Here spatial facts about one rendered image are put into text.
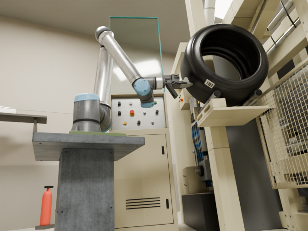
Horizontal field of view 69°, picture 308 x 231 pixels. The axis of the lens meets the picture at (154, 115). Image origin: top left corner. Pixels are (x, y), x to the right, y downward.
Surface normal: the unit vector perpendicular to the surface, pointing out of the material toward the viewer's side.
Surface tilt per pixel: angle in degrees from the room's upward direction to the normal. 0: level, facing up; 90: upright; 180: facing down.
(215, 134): 90
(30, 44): 90
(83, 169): 90
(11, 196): 90
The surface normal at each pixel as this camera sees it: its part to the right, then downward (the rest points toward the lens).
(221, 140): 0.09, -0.34
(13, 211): 0.42, -0.33
